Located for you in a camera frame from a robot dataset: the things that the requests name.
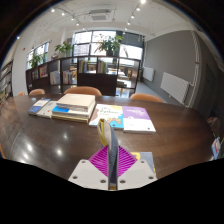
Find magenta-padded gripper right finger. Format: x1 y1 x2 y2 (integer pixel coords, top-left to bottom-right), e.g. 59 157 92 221
117 145 158 191

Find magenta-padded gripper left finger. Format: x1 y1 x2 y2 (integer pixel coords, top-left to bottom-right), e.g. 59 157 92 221
68 144 110 191

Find purple and white book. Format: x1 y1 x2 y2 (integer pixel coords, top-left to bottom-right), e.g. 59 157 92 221
121 105 157 135

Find yellowish book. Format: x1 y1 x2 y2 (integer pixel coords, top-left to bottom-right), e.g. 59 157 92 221
51 113 91 124

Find colourful illustrated book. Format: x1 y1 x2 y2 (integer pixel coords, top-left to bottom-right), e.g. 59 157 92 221
88 103 125 131

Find blue-covered book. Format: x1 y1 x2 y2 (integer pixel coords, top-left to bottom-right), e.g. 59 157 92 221
51 105 93 118

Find white thin book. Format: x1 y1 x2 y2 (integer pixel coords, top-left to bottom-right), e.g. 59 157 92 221
36 100 59 120

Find dark blue book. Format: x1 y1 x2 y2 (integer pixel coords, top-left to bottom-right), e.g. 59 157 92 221
27 97 52 117

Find blue and red magazine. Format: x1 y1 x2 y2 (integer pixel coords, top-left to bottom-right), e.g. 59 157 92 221
211 136 223 160

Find dark open shelf unit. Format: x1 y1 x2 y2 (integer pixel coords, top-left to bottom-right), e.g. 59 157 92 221
25 55 141 98

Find large white radiator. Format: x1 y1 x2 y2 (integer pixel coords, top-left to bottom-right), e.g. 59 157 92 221
159 71 191 105

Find small white radiator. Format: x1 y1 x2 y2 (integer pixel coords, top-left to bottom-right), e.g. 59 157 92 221
142 65 156 83

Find small potted plant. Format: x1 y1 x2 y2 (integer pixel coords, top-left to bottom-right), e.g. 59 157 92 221
28 52 48 68

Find medium potted plant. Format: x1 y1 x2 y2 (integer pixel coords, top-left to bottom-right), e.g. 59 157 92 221
54 40 75 58

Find large leafy potted plant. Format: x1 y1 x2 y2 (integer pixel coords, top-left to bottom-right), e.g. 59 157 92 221
94 34 124 57

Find ceiling air conditioner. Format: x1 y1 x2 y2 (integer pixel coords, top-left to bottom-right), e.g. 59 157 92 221
86 8 113 23

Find ceiling lights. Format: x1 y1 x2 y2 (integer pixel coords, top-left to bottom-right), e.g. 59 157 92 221
49 0 148 32

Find tall wall bookshelf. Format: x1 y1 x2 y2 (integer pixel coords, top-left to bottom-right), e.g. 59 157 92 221
0 59 15 105

